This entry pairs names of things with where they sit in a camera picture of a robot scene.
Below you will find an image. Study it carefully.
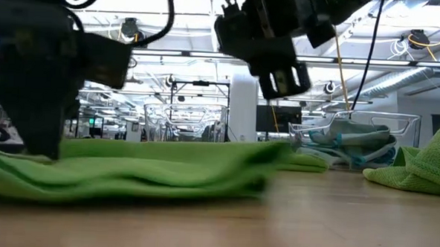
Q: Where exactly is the clear plastic bin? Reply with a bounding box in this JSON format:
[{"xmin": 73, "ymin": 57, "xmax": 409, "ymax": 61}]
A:
[
  {"xmin": 287, "ymin": 107, "xmax": 422, "ymax": 174},
  {"xmin": 141, "ymin": 101, "xmax": 230, "ymax": 145}
]

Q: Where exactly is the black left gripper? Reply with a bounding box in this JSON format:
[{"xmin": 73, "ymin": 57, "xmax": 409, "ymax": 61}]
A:
[{"xmin": 0, "ymin": 0, "xmax": 88, "ymax": 162}]

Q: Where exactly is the yellow cable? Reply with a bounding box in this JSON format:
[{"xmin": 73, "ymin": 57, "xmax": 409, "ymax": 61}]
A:
[{"xmin": 330, "ymin": 26, "xmax": 356, "ymax": 112}]

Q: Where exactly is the black left wrist camera cable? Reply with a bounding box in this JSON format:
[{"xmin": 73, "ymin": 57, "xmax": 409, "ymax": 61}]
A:
[{"xmin": 59, "ymin": 0, "xmax": 176, "ymax": 51}]

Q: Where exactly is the green microfiber towel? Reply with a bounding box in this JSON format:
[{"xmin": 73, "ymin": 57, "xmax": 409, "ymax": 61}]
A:
[
  {"xmin": 361, "ymin": 109, "xmax": 440, "ymax": 196},
  {"xmin": 276, "ymin": 151, "xmax": 331, "ymax": 175},
  {"xmin": 0, "ymin": 128, "xmax": 294, "ymax": 214}
]

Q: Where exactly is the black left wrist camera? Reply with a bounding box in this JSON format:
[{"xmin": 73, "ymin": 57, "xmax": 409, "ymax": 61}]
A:
[{"xmin": 78, "ymin": 31, "xmax": 134, "ymax": 91}]

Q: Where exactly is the thin yellow cord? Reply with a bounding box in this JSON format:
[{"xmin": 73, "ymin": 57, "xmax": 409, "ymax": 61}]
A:
[{"xmin": 270, "ymin": 105, "xmax": 282, "ymax": 134}]

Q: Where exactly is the black overhead rig frame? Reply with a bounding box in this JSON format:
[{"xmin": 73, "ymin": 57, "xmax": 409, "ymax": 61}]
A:
[{"xmin": 168, "ymin": 78, "xmax": 232, "ymax": 110}]

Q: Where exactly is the round black hanging device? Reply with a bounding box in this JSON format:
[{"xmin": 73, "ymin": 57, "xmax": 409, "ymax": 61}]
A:
[
  {"xmin": 407, "ymin": 29, "xmax": 432, "ymax": 51},
  {"xmin": 118, "ymin": 16, "xmax": 147, "ymax": 43}
]

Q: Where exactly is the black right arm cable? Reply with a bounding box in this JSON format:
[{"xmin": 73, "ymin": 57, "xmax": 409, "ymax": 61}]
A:
[{"xmin": 348, "ymin": 0, "xmax": 386, "ymax": 120}]

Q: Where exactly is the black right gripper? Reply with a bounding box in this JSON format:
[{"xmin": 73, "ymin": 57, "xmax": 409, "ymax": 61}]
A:
[{"xmin": 197, "ymin": 0, "xmax": 338, "ymax": 104}]

